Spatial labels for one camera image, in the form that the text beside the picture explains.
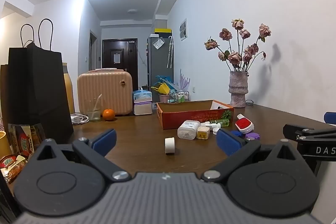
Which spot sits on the white bottle cap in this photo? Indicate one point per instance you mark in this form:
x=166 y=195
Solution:
x=216 y=131

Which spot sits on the grey refrigerator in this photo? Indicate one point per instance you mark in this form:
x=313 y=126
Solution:
x=157 y=66

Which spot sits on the green spray bottle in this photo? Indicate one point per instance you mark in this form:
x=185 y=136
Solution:
x=223 y=122

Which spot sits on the pink pot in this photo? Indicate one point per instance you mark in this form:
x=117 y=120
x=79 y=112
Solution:
x=164 y=98

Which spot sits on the paper note on refrigerator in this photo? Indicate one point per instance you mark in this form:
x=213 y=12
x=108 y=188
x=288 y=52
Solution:
x=158 y=44

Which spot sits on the paper sheet on door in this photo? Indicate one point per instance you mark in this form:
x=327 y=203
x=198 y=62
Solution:
x=117 y=58

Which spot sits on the white tape roll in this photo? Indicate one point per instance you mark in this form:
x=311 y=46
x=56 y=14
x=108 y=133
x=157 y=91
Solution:
x=170 y=145

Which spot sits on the grey textured vase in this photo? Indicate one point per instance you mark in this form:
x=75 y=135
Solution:
x=238 y=90

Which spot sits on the purple-lidded storage box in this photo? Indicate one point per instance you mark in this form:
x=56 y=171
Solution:
x=143 y=109

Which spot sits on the rack of small bottles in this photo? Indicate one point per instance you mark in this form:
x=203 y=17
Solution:
x=179 y=97

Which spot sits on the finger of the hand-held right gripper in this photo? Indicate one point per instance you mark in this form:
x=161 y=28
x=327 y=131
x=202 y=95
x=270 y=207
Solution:
x=331 y=118
x=302 y=130

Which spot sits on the small ceiling lamp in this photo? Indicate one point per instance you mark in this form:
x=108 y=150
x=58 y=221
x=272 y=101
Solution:
x=132 y=11

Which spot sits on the dark brown entrance door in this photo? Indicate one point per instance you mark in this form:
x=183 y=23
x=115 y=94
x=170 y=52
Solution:
x=126 y=66

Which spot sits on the dried pink roses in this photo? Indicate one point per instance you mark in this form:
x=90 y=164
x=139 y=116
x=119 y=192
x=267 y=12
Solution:
x=236 y=57

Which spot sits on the orange fruit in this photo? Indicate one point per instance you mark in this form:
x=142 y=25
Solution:
x=108 y=114

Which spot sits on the red snack packet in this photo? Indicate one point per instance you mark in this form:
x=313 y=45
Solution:
x=11 y=166

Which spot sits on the glass cup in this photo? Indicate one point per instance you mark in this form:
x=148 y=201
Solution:
x=93 y=112

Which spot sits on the red and white plastic case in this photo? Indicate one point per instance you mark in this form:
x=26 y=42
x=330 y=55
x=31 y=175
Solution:
x=244 y=125

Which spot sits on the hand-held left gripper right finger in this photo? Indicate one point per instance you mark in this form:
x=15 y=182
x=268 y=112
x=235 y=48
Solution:
x=227 y=144

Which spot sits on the white spray bottle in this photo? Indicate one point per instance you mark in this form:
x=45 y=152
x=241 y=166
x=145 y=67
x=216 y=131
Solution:
x=214 y=125

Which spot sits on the purple cap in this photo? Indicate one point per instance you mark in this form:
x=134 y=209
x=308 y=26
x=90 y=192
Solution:
x=252 y=137

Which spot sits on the blue tissue pack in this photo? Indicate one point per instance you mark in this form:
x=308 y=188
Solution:
x=142 y=96

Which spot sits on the blue cap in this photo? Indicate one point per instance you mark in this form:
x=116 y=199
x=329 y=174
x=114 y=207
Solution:
x=237 y=134

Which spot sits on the small yellow white box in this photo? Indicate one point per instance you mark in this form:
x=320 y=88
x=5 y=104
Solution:
x=203 y=133

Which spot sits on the clear white plastic bottle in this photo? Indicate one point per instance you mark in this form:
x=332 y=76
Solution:
x=187 y=130

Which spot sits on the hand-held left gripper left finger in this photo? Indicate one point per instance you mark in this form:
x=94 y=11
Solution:
x=105 y=139

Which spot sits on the yellow watering can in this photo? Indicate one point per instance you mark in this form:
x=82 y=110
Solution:
x=162 y=88

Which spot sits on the hanging umbrella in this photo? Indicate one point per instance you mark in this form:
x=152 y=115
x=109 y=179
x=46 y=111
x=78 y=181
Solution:
x=170 y=52

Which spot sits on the yellow container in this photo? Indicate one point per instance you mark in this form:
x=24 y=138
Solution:
x=4 y=144

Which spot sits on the black paper bag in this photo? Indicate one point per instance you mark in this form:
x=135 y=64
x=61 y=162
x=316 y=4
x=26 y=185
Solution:
x=34 y=82

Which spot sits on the dark side door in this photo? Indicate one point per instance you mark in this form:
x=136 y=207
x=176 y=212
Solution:
x=93 y=53

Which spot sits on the yellow bottle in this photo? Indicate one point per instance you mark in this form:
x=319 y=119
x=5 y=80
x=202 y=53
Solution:
x=69 y=90

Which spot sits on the colourful snack box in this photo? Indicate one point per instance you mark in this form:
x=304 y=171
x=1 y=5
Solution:
x=25 y=138

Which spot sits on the orange red cardboard box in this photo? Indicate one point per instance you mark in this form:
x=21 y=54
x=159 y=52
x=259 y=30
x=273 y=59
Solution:
x=183 y=115

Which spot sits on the clear straw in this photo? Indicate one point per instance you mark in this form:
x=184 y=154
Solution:
x=98 y=102

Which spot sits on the pink ribbed suitcase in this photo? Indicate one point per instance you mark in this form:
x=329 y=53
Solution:
x=110 y=92

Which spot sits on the blue folded rack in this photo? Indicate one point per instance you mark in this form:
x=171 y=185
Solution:
x=164 y=80

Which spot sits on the purple feather decoration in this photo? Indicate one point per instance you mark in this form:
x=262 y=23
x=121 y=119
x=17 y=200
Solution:
x=182 y=81

